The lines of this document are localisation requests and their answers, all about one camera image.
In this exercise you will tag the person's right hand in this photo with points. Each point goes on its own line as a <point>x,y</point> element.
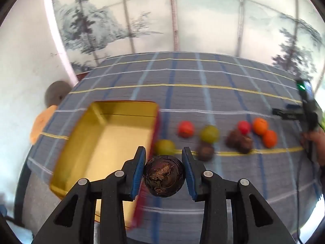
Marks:
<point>317,139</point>

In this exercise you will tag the yellow-green round fruit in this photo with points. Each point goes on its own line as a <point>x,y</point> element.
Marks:
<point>165,147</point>
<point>209,134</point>

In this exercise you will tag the grey plaid cloth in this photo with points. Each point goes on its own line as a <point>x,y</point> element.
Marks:
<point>228,101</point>

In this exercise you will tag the dark brown water chestnut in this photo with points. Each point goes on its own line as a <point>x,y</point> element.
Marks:
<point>163,175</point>

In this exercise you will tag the orange tangerine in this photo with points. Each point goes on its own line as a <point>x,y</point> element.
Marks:
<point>260,126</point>
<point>269,139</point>

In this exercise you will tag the red tomato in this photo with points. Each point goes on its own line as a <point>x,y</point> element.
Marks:
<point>186,129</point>
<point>244,127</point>

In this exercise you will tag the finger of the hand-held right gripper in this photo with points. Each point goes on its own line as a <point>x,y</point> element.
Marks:
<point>294,105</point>
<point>287,113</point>

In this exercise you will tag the small brown water chestnut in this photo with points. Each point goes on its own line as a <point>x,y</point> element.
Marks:
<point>205,151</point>

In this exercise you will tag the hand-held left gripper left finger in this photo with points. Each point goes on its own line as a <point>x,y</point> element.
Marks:
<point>139,167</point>

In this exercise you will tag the red and gold tin box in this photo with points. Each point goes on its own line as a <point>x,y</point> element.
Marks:
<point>114,142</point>

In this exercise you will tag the orange round object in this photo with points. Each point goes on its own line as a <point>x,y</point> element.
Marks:
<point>40,124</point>

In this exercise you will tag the painted landscape folding screen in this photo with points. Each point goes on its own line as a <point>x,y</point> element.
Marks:
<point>203,17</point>

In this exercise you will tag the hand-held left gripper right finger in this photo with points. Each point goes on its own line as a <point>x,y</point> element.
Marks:
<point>189,172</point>

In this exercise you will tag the large brown water chestnut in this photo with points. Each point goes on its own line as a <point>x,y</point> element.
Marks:
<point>245,145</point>

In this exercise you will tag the grey round object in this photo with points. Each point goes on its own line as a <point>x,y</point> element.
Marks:
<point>54,92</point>

